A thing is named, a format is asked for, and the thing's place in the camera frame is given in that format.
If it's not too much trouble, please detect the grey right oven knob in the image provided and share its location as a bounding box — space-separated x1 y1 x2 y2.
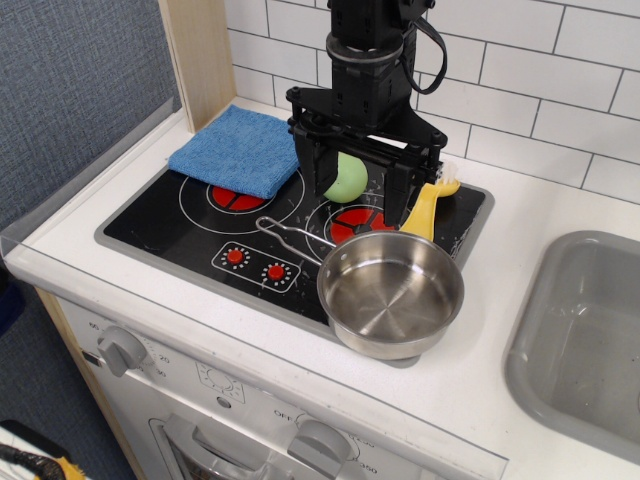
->
287 420 352 479

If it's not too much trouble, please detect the grey sink basin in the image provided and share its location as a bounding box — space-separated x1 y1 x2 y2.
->
505 231 639 463

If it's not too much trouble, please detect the white toy oven front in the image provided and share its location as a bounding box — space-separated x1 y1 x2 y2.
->
59 300 507 479

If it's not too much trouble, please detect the green ball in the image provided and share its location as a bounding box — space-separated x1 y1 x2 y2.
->
323 152 368 204

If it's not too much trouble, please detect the blue towel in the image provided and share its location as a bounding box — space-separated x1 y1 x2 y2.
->
168 105 299 199

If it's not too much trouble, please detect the wooden side post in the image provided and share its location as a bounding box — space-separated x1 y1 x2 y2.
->
158 0 237 133

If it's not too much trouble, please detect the grey oven knob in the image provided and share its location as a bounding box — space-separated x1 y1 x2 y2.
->
287 420 352 479
97 326 147 378

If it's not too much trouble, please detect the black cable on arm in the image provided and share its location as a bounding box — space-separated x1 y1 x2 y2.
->
399 17 449 96

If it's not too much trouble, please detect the grey left oven knob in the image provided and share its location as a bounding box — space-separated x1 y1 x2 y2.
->
97 326 147 378

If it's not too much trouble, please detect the stainless steel pot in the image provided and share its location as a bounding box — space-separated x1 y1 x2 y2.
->
256 216 465 361

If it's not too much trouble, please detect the yellow dish brush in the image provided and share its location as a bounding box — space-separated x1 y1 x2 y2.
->
400 161 461 241

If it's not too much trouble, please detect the yellow black object bottom left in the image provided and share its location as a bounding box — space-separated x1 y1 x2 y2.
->
1 444 86 480

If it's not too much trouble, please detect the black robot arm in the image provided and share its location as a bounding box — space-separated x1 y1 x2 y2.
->
286 1 448 226

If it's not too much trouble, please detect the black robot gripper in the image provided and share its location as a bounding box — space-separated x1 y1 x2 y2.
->
286 55 447 225

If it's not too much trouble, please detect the black toy stove top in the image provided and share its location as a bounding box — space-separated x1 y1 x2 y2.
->
96 169 494 347

